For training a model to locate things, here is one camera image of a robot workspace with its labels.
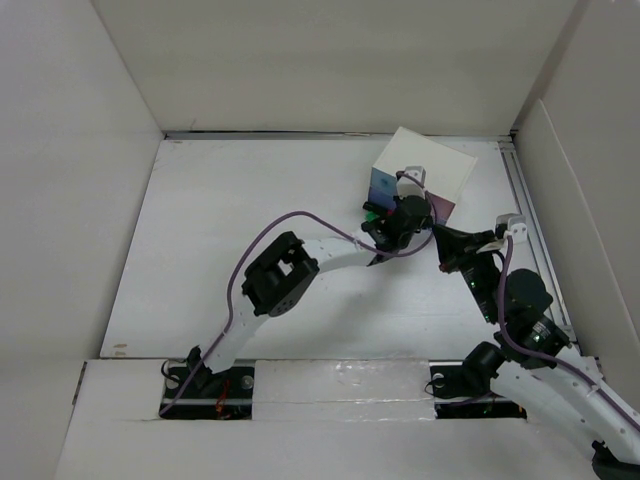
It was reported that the purple cable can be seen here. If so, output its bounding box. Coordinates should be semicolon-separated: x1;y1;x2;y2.
159;172;436;416
497;237;640;431

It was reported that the lower left purple drawer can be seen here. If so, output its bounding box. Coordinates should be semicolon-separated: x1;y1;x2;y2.
367;185;397;210

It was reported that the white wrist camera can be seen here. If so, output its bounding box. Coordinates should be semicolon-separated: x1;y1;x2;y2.
396;166;426;198
495;213;528;244

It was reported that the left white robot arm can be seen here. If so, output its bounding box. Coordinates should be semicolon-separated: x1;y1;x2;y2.
180;194;437;397

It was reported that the light blue drawer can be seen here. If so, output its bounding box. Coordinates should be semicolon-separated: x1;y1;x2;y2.
370;167;397;196

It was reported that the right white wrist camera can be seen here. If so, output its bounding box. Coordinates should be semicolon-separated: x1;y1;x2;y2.
495;213;528;244

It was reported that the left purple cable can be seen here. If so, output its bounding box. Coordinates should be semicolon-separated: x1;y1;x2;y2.
159;172;436;416

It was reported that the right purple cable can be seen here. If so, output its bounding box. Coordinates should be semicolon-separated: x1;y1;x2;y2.
497;237;640;431

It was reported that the metal rail right edge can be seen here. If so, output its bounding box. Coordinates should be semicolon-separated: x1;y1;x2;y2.
498;138;580;350

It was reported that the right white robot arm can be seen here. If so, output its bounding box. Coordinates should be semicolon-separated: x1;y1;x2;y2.
432;224;639;479

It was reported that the pink drawer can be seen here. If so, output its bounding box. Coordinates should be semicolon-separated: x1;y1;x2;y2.
428;193;456;225

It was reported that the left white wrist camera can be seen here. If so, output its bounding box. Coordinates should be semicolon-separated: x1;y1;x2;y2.
396;166;426;198

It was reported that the blue cap black marker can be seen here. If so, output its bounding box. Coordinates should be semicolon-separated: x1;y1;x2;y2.
361;222;377;234

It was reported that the pink cap black marker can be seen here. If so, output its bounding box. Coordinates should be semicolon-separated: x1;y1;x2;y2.
362;201;388;215

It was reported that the white drawer organizer cabinet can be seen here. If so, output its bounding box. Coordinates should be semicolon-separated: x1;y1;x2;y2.
371;127;477;203

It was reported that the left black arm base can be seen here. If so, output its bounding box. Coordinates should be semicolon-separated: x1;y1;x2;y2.
159;360;255;421

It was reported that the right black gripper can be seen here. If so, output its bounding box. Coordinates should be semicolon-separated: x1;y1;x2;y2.
430;222;502;323

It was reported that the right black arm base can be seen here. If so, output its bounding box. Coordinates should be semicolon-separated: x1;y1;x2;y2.
424;342;528;420

